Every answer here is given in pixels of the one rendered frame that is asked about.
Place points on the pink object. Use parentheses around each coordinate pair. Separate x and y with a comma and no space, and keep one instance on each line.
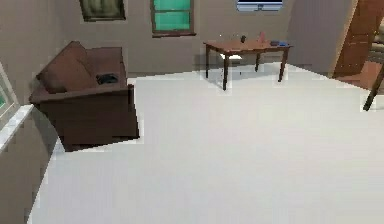
(262,37)

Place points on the brown framed green window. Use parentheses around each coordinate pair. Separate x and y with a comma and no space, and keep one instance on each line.
(172,16)

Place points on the black object on sofa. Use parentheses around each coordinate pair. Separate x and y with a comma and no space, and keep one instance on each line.
(107,79)

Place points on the white framed window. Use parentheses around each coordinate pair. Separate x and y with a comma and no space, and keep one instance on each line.
(8,110)

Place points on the dark brown furniture leg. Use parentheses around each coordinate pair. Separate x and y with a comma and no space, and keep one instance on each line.
(374,88)

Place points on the blue white framed picture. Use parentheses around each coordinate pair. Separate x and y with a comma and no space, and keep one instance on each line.
(259,5)

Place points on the brown wooden table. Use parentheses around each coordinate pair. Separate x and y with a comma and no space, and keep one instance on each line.
(245,47)

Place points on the blue flat object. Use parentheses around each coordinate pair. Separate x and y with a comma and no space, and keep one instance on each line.
(283,43)

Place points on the brown sofa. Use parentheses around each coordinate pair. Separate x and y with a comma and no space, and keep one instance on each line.
(90,103)

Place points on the brown wooden room door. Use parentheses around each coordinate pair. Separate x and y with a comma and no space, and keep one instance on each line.
(358,36)

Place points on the green framed picture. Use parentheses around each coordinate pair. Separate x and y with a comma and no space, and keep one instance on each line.
(102,9)

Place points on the dark grey small object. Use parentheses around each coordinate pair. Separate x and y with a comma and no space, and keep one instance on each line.
(274,43)

